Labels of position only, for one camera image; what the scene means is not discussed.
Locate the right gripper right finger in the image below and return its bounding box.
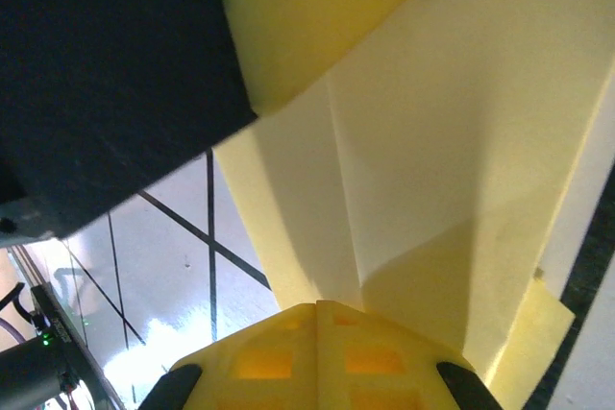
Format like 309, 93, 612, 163
316, 299, 505, 410

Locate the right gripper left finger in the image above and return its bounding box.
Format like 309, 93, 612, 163
138, 301, 319, 410

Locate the yellow paper sheet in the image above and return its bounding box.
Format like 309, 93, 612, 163
209, 0, 615, 410

